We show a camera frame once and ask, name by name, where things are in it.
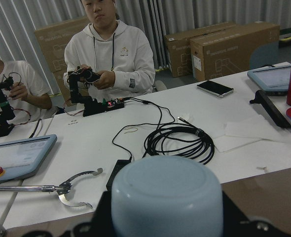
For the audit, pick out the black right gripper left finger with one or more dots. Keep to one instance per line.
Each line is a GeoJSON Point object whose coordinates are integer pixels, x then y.
{"type": "Point", "coordinates": [103, 209]}

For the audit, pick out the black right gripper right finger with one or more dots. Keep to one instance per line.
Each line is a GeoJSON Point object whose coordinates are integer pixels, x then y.
{"type": "Point", "coordinates": [231, 212]}

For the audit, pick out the light blue plastic cup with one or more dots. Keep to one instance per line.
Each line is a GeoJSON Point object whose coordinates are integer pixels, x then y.
{"type": "Point", "coordinates": [166, 196]}

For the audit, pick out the metal reacher grabber tool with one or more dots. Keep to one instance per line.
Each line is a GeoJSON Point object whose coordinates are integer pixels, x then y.
{"type": "Point", "coordinates": [61, 190]}

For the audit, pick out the black power adapter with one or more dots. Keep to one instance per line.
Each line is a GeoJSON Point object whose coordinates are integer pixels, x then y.
{"type": "Point", "coordinates": [118, 166]}

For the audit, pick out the blue teach pendant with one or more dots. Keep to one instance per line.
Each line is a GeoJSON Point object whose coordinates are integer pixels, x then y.
{"type": "Point", "coordinates": [274, 81]}
{"type": "Point", "coordinates": [21, 159]}

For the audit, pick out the black bar tool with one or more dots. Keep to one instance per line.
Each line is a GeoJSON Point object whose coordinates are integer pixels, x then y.
{"type": "Point", "coordinates": [271, 109]}

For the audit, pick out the smartphone on table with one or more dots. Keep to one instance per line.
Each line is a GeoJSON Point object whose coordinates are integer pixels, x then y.
{"type": "Point", "coordinates": [215, 88]}

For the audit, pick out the seated man white hoodie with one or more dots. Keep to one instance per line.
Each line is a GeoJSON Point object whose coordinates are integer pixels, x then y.
{"type": "Point", "coordinates": [119, 53]}

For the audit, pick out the cardboard box front right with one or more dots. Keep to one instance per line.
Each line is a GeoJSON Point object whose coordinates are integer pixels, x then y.
{"type": "Point", "coordinates": [234, 50]}

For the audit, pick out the cardboard box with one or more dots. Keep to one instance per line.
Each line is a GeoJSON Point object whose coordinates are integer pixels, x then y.
{"type": "Point", "coordinates": [178, 47]}
{"type": "Point", "coordinates": [234, 50]}

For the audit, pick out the cardboard box behind right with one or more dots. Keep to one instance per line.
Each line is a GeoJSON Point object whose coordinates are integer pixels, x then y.
{"type": "Point", "coordinates": [178, 47]}

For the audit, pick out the cardboard boxes stacked left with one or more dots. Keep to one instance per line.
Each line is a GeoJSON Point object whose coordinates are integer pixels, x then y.
{"type": "Point", "coordinates": [52, 40]}

